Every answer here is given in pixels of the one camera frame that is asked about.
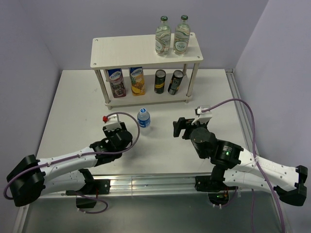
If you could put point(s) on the grape juice carton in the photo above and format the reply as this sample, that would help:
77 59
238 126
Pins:
116 80

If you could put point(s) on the black Schweppes can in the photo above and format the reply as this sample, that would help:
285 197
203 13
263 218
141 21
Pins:
160 77
175 82

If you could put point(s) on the aluminium right side rail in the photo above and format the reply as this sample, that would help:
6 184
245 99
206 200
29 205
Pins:
241 109

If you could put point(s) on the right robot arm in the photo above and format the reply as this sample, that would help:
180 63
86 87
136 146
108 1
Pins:
235 166

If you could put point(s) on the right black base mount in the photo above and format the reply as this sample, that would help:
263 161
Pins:
218 192

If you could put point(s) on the Pocari water bottle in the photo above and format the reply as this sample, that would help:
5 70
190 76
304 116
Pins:
144 121

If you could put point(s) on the aluminium front rail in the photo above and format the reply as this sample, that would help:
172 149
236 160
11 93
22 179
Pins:
150 184

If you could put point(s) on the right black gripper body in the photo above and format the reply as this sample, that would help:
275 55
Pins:
201 155

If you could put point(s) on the white two-tier shelf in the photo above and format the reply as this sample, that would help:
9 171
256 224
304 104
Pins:
139 51

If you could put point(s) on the aluminium rail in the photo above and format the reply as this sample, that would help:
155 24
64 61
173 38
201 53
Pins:
241 109
150 184

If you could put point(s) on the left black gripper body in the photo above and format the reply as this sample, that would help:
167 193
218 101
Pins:
110 134

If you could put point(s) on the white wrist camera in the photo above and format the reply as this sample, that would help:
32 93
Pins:
111 123
203 115

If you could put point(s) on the pineapple juice carton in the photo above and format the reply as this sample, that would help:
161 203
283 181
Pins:
137 81

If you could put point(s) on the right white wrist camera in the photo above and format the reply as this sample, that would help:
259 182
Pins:
203 115

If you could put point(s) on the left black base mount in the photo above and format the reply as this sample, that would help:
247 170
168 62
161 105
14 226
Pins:
87 198

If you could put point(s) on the green-cap glass bottle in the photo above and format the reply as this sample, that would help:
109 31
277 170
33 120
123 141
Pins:
163 37
181 36

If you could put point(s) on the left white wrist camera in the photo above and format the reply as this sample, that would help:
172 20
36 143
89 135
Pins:
111 123

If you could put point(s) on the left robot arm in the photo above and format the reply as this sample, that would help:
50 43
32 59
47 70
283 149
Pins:
32 178

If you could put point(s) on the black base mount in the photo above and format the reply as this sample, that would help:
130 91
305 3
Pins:
87 198
218 192

